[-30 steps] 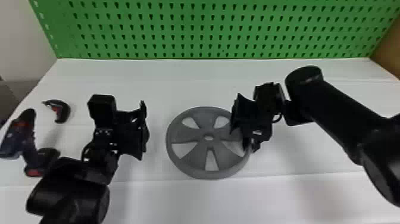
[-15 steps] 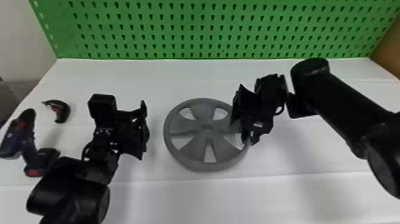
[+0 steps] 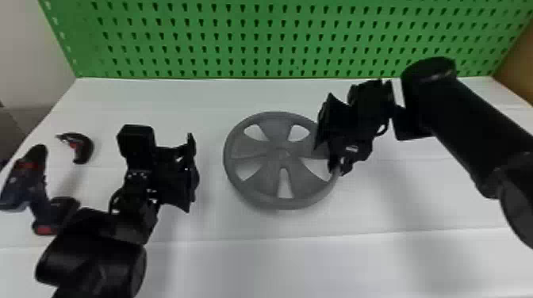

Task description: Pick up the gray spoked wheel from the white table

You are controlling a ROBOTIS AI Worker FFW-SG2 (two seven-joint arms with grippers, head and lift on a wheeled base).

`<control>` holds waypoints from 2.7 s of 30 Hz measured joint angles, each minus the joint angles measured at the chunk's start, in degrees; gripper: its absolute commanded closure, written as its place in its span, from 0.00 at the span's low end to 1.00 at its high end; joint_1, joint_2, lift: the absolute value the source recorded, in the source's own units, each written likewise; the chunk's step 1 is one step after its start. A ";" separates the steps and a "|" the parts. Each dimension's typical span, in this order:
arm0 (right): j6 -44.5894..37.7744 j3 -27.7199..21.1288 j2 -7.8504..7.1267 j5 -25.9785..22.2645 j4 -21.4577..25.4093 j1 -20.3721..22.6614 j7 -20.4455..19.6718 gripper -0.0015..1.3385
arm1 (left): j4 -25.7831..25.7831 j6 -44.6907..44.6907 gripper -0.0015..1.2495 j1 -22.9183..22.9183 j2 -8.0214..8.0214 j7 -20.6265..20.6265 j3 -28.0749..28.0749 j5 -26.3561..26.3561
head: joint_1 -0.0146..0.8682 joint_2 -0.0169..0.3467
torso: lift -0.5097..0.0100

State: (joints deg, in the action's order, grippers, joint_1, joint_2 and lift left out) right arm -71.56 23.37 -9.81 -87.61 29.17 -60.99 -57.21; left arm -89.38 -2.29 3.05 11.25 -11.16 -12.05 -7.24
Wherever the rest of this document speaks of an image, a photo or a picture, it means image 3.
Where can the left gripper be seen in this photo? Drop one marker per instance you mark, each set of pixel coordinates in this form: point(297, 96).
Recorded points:
point(168, 177)

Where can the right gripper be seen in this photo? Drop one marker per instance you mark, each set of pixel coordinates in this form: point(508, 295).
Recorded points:
point(370, 106)

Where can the grey wheel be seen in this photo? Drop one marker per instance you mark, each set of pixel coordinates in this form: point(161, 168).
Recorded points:
point(270, 166)

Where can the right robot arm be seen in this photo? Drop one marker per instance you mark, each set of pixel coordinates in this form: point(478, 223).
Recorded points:
point(470, 125)

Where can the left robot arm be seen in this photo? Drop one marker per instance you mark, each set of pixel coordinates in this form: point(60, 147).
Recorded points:
point(91, 262)

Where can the drill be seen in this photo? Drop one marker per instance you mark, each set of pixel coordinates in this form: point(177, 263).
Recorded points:
point(26, 179)

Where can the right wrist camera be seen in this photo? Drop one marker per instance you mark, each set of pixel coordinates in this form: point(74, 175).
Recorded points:
point(333, 120)

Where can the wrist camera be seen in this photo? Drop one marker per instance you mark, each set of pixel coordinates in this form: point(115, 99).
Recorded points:
point(135, 144)
point(333, 120)

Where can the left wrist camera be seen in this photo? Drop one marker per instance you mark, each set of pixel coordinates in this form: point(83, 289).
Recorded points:
point(135, 144)

